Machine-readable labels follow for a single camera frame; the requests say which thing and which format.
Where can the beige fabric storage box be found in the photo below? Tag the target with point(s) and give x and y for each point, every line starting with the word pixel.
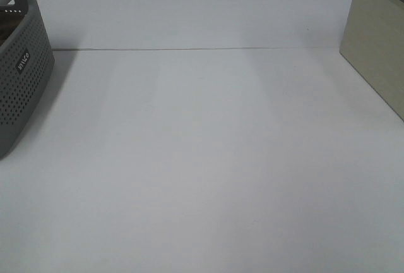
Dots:
pixel 373 44

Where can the grey perforated plastic basket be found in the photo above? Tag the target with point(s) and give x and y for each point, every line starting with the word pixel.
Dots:
pixel 27 62

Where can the brown towel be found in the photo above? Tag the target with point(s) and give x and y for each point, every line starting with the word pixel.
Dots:
pixel 8 23

